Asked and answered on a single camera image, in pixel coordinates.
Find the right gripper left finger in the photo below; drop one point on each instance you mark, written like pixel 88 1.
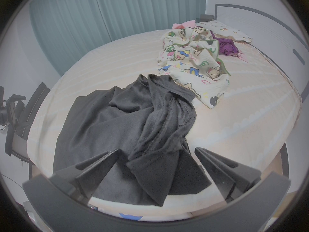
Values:
pixel 96 175

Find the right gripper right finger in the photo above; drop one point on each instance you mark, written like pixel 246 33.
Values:
pixel 222 177

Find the black T-shirt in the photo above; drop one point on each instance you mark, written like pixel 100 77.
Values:
pixel 108 129

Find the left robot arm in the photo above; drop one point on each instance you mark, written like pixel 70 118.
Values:
pixel 12 110

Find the bed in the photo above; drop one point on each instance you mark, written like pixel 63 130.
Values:
pixel 253 105

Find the black chest of drawers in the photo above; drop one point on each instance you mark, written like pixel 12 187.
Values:
pixel 36 100

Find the white printed pyjama top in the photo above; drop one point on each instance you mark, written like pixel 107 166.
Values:
pixel 193 64

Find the purple garment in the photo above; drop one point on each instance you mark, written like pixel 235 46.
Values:
pixel 227 46

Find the white printed pillow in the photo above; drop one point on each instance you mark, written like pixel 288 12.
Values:
pixel 231 31

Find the pink garment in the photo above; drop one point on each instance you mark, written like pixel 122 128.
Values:
pixel 185 24

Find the blue-green curtain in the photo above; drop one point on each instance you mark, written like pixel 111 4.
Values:
pixel 60 20
pixel 144 8

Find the grey bedside table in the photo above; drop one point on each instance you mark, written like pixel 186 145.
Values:
pixel 207 17

